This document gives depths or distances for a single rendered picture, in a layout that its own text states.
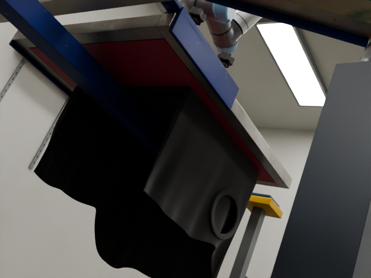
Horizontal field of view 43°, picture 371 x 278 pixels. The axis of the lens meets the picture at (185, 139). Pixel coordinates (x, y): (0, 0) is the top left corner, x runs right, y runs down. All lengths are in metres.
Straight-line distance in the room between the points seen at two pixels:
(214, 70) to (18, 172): 2.58
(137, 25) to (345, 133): 0.57
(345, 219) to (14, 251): 2.88
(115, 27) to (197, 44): 0.20
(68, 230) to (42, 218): 0.29
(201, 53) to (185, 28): 0.08
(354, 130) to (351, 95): 0.11
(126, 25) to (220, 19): 0.41
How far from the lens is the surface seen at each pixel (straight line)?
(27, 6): 1.11
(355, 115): 1.23
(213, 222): 1.33
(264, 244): 5.07
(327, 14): 0.85
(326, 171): 1.17
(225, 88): 1.18
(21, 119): 3.52
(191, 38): 1.06
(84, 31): 1.21
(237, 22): 1.55
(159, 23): 1.04
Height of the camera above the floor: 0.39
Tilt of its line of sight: 22 degrees up
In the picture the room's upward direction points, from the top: 23 degrees clockwise
